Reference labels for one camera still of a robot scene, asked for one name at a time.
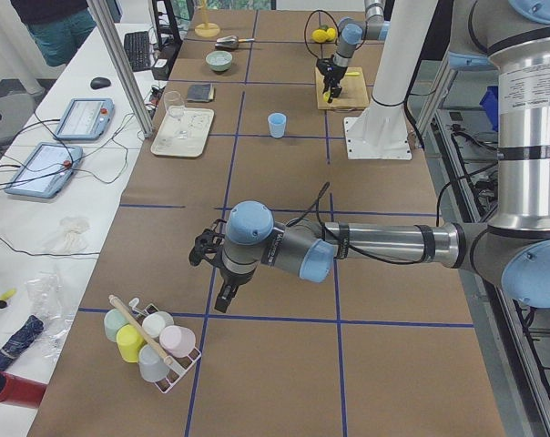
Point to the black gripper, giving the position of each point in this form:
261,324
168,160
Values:
233,275
333,73

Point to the light blue plastic cup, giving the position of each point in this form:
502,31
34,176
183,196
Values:
277,124

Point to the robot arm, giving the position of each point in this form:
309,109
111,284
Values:
351,34
511,250

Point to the whole yellow lemon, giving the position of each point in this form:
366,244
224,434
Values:
319,36

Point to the pink cup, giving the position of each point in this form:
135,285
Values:
178,341

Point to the pale grey cup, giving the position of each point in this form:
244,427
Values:
151,366

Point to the yellow cup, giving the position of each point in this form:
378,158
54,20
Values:
129,343

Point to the mint green cup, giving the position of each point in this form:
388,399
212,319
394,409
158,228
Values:
114,320

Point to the wooden cutting board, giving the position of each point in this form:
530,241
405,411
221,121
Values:
354,94

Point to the metal ice scoop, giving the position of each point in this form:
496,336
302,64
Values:
231,42

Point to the green bowl of ice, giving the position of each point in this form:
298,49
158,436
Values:
219,60

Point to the grey folded cloth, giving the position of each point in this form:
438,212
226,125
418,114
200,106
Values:
202,93

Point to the wooden paper towel stand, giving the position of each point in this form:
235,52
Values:
205,29

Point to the cream bear tray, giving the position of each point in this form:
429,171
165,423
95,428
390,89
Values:
185,138

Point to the clear wine glass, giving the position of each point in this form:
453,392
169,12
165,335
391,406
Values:
174,104

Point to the white crumpled cloth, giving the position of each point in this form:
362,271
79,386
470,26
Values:
69,238

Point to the black power strip box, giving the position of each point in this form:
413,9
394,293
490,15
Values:
160,69

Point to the clear plastic bag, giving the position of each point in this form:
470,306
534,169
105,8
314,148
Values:
55,304

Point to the black keyboard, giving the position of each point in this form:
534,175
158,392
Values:
137,48

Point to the blue plaid cloth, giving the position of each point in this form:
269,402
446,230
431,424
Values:
20,341

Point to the near teach pendant tablet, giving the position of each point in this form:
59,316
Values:
46,171

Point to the teach pendant tablet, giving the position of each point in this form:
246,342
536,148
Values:
85,119
46,171

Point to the far teach pendant tablet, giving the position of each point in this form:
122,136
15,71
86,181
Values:
85,119

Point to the black computer mouse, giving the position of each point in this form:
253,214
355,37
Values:
99,83

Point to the red cylinder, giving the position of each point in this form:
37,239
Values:
22,392

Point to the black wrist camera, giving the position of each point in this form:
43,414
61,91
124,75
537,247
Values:
324,66
207,245

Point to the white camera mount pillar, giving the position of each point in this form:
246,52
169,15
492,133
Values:
380,132

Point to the white wire cup rack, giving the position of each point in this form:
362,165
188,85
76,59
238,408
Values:
180,366

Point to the wooden rack handle rod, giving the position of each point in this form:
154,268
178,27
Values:
119,305

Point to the aluminium frame post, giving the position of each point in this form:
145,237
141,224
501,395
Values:
108,31

